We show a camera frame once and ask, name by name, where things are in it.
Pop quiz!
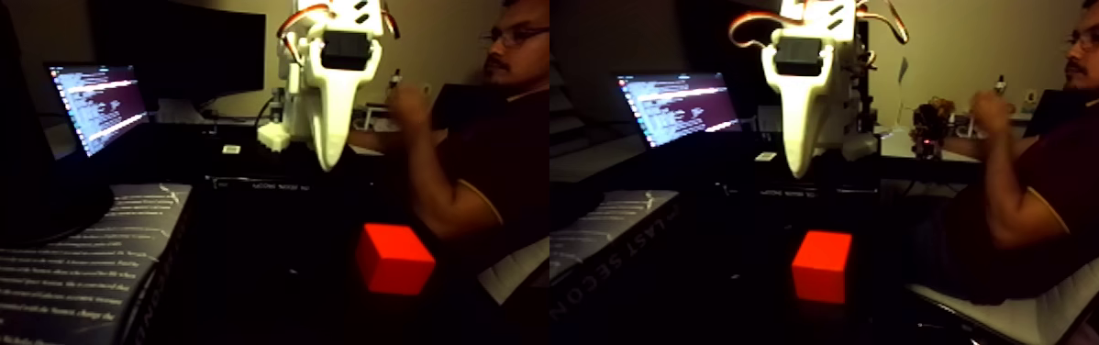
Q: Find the dark leader arm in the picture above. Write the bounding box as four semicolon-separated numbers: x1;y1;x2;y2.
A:
910;96;955;158

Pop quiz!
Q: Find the person's hand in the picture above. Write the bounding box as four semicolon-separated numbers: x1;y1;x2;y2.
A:
969;88;1016;142

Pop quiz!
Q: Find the black box white lettering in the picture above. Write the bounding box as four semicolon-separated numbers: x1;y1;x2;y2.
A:
205;171;358;194

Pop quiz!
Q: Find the dark book white text cover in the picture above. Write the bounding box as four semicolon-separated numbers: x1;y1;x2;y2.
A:
0;183;194;345

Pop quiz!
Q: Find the white chair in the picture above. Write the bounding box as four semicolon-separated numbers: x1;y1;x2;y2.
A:
905;226;1099;345

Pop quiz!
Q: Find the black flat computer monitor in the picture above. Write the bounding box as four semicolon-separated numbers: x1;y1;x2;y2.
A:
92;0;267;107

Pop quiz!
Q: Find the open laptop lit screen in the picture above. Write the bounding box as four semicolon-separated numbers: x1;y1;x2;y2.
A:
46;62;151;159

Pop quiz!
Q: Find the red cube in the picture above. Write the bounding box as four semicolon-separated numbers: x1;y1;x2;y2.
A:
354;222;438;297

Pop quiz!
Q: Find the red white black servo cable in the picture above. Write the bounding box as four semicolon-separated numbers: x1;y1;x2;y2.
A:
276;3;331;61

